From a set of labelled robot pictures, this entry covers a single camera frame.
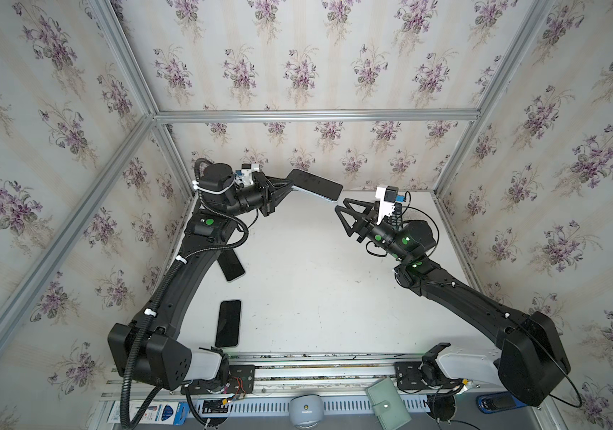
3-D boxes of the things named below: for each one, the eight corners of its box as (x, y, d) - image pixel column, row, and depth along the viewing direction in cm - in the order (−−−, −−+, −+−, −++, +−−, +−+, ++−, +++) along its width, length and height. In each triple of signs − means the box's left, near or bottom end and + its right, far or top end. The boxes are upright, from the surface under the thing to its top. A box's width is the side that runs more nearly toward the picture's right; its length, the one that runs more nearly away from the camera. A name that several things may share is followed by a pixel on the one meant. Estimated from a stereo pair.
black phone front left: (217, 347, 82) (214, 344, 79) (222, 304, 91) (220, 301, 88) (237, 346, 82) (235, 343, 80) (241, 303, 91) (239, 299, 89)
